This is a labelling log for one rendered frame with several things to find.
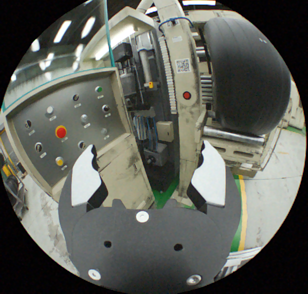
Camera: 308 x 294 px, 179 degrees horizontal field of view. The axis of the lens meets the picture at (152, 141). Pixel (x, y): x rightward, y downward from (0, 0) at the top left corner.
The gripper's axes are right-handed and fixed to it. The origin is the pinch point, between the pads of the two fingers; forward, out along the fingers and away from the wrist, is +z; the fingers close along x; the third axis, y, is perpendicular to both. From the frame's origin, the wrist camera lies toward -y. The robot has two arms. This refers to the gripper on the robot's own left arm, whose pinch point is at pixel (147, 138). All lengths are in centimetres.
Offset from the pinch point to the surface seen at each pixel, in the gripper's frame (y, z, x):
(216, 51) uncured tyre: -19.3, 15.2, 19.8
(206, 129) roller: 11.3, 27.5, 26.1
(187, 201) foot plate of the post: 101, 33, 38
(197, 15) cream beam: -72, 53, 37
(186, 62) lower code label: -19.7, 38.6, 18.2
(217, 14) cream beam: -73, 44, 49
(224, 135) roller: 11.6, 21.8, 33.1
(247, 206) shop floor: 93, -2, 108
